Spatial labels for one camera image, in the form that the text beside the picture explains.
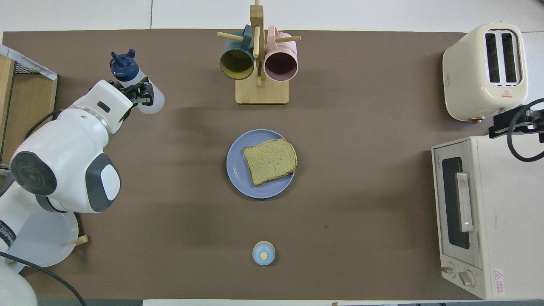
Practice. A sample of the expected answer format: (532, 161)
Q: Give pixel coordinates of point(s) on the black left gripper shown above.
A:
(128, 111)

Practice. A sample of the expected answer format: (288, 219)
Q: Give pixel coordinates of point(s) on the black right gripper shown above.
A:
(540, 123)

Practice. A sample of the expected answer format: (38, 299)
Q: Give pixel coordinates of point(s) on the translucent bottle with blue cap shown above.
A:
(127, 70)

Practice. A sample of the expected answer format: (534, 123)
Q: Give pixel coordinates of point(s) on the toasted bread slice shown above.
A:
(272, 161)

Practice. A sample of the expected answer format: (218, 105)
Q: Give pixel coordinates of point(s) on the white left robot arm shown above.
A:
(63, 161)

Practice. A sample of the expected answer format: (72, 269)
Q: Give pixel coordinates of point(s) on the blue round plate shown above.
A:
(238, 170)

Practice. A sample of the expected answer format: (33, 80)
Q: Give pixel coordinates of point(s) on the wooden plate rack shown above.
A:
(80, 240)

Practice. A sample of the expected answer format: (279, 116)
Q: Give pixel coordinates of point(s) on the pale grey plate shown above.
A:
(46, 242)

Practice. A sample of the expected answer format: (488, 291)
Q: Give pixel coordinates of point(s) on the cream two-slot toaster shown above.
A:
(463, 76)

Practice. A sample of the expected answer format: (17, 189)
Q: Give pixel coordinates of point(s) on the cream toaster oven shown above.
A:
(510, 212)

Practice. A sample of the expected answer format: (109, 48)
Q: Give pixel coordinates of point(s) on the teal mug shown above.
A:
(238, 63)

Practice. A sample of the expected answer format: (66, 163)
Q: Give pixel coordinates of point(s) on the wooden two-step shelf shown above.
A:
(29, 102)

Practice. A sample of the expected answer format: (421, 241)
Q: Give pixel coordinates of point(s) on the wooden mug tree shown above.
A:
(262, 91)

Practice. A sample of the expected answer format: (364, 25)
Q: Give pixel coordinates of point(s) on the pink ribbed mug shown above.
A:
(280, 66)

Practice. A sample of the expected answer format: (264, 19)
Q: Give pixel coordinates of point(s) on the brown table mat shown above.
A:
(361, 106)

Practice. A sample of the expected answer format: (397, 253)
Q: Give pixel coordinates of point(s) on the small blue bell wooden knob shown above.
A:
(263, 253)

